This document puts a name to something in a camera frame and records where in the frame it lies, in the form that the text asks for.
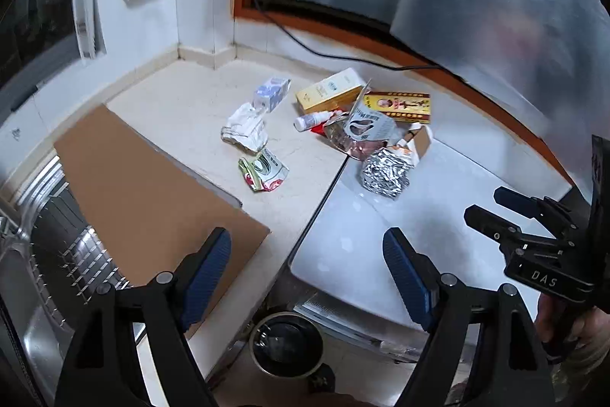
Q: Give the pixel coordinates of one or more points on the silver face mask packet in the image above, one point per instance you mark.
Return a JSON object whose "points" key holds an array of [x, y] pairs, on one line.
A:
{"points": [[362, 125]]}

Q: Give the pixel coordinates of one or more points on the orange wooden frame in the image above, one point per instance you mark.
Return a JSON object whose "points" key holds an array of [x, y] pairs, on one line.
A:
{"points": [[524, 125]]}

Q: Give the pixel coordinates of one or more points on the black trash bin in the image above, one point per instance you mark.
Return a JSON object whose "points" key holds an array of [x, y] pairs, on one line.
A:
{"points": [[286, 350]]}

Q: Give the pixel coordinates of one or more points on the crumpled silver foil bag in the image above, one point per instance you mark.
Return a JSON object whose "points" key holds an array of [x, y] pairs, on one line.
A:
{"points": [[386, 173]]}

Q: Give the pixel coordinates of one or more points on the person's right hand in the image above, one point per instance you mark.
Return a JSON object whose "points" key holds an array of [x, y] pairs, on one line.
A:
{"points": [[595, 330]]}

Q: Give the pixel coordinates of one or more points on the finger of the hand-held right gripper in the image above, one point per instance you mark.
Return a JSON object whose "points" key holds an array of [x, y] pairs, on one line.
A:
{"points": [[524, 203], [491, 223]]}

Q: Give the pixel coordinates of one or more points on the small white bottle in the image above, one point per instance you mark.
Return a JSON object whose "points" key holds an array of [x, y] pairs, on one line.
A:
{"points": [[309, 120]]}

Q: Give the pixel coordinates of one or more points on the long yellow red box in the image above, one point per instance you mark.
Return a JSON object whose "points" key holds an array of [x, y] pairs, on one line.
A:
{"points": [[405, 104]]}

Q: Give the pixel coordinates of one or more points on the small blue white box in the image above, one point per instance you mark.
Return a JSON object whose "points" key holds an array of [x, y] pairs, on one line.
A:
{"points": [[271, 92]]}

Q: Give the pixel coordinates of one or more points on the yellow white box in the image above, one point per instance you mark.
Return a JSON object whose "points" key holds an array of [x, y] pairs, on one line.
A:
{"points": [[324, 94]]}

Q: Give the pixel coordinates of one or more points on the metal sink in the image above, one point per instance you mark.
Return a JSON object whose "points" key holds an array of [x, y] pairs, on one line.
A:
{"points": [[71, 245]]}

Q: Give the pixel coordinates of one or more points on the crumpled green red packet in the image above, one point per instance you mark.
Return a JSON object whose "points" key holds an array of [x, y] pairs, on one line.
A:
{"points": [[262, 168]]}

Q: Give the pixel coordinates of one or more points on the brown cardboard sheet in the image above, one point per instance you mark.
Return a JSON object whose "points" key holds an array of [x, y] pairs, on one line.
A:
{"points": [[143, 197]]}

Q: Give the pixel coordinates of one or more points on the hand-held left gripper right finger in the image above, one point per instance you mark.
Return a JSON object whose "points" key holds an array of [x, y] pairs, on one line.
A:
{"points": [[407, 278]]}

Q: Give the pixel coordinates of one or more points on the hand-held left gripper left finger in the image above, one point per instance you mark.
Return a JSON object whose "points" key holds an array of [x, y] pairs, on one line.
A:
{"points": [[209, 273]]}

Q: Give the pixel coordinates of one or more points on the small open cardboard box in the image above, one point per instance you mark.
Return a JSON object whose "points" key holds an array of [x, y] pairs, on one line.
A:
{"points": [[422, 144]]}

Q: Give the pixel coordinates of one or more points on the pink foil wrapper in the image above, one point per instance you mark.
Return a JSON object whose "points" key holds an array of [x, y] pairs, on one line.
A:
{"points": [[362, 149]]}

